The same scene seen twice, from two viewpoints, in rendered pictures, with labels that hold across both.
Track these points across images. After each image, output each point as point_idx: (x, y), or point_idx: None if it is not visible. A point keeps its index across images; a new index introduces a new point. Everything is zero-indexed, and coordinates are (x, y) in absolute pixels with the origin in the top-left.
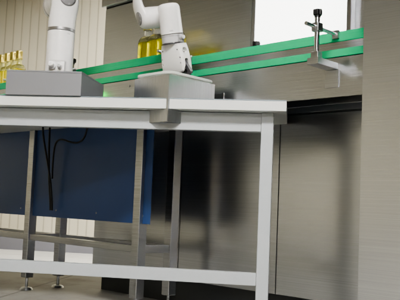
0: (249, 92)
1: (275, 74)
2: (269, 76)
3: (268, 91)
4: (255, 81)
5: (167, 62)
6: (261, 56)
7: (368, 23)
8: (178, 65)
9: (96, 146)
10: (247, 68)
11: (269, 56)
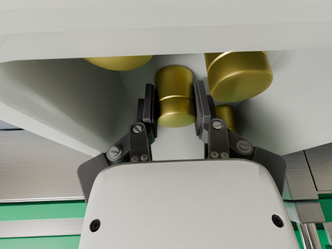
0: (73, 150)
1: (2, 184)
2: (18, 180)
3: (27, 149)
4: (55, 171)
5: (224, 243)
6: (50, 228)
7: None
8: (120, 207)
9: None
10: (84, 205)
11: (27, 227)
